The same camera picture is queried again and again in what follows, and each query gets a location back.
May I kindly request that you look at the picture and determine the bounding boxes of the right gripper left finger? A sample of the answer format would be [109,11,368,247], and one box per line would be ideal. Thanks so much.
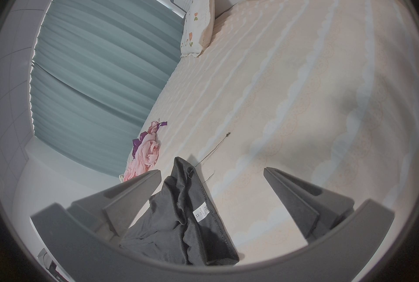
[67,169,162,239]

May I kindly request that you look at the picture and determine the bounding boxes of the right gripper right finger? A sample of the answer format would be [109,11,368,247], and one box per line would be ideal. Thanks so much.
[263,167,355,239]

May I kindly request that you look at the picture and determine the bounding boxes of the black T-shirt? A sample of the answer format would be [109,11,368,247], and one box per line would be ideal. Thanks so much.
[119,156,239,266]

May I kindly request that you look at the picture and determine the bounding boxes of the bed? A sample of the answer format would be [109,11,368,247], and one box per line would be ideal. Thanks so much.
[118,0,414,270]

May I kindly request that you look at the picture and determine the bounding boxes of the pink garment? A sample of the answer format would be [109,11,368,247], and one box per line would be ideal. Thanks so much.
[123,120,161,181]

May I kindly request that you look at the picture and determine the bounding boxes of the purple garment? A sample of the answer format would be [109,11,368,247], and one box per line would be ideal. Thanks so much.
[132,120,168,152]

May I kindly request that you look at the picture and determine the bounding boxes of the blue-green curtain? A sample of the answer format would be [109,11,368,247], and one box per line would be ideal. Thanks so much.
[29,63,154,178]
[33,0,185,108]

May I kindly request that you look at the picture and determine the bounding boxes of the thin brown thread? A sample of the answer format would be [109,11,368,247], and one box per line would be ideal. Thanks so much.
[196,132,231,184]

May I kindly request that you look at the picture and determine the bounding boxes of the white printed pillow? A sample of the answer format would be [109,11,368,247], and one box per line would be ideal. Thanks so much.
[180,0,216,59]

